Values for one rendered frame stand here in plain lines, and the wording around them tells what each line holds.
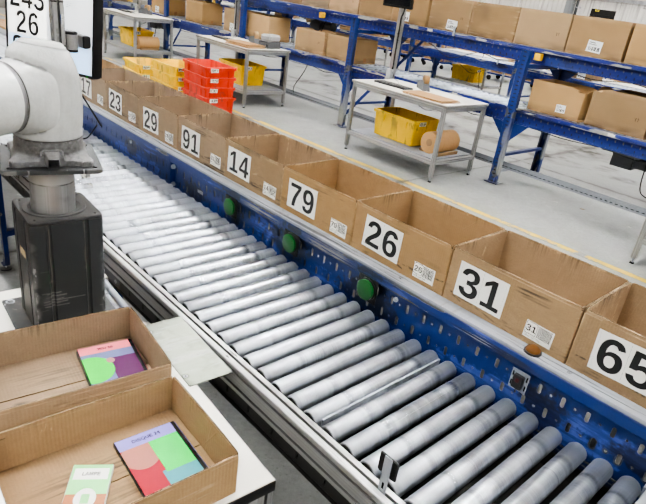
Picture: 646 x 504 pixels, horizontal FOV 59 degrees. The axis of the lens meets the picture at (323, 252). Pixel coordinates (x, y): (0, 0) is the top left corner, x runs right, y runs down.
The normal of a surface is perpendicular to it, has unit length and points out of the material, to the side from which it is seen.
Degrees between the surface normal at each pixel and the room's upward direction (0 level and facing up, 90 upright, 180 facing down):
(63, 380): 2
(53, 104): 91
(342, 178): 90
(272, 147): 90
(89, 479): 0
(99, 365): 0
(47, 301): 90
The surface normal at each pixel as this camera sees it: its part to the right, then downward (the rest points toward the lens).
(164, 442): 0.13, -0.90
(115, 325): 0.57, 0.40
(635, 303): -0.73, 0.20
